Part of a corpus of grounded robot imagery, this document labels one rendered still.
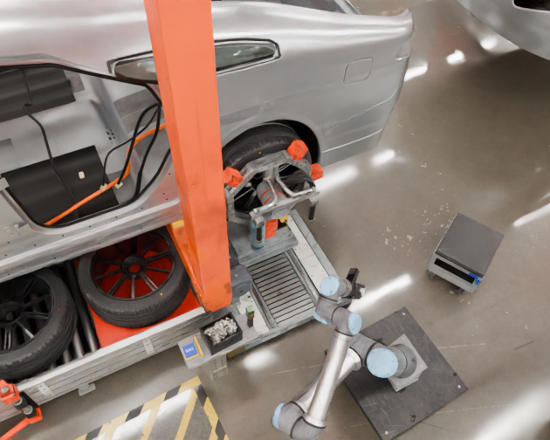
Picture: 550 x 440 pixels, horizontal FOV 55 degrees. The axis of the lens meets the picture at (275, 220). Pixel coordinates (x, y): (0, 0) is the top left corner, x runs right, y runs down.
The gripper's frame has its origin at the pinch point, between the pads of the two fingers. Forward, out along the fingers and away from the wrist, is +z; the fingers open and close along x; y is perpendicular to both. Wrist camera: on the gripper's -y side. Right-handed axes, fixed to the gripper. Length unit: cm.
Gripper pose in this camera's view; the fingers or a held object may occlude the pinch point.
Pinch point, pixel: (363, 286)
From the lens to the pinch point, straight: 288.0
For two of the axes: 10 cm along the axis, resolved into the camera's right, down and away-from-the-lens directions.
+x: 8.0, -0.1, -6.0
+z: 6.0, 1.7, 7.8
